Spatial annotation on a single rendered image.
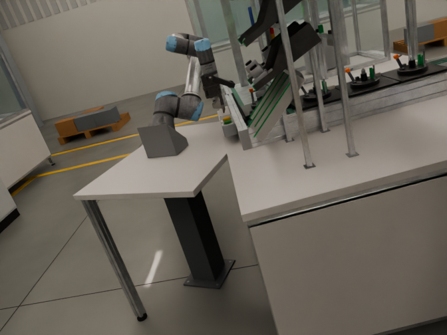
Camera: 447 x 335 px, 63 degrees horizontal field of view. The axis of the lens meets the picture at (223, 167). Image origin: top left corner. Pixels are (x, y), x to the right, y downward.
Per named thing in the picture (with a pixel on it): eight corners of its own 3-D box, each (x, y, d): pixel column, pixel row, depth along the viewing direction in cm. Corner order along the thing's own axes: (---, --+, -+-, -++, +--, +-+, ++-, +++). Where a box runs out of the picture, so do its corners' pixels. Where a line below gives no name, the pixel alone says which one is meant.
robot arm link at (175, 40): (168, 28, 221) (167, 30, 175) (186, 33, 223) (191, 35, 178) (165, 48, 224) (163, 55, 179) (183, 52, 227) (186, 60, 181)
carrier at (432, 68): (401, 85, 175) (400, 58, 170) (378, 78, 197) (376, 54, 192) (451, 71, 174) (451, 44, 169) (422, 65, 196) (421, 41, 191)
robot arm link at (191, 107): (173, 121, 210) (184, 41, 227) (199, 125, 213) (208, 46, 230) (175, 112, 198) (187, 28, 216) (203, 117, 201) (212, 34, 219)
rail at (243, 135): (243, 150, 176) (237, 129, 172) (228, 108, 258) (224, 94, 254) (254, 147, 176) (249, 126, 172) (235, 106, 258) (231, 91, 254)
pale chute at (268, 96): (257, 131, 156) (248, 126, 156) (257, 122, 168) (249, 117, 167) (295, 74, 145) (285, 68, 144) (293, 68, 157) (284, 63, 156)
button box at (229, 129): (225, 137, 189) (221, 126, 186) (222, 126, 208) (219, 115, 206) (237, 133, 188) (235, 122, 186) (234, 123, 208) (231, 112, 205)
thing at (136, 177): (74, 200, 183) (72, 195, 182) (167, 132, 255) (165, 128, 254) (194, 197, 151) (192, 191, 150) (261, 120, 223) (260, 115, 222)
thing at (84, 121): (60, 145, 700) (51, 125, 685) (78, 131, 773) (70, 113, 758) (118, 130, 682) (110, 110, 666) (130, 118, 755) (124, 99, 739)
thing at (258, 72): (257, 87, 138) (245, 72, 137) (257, 85, 142) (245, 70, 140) (275, 73, 136) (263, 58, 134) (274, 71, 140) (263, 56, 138)
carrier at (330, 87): (301, 113, 176) (297, 87, 171) (289, 102, 198) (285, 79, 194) (350, 99, 175) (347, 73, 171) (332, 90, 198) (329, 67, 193)
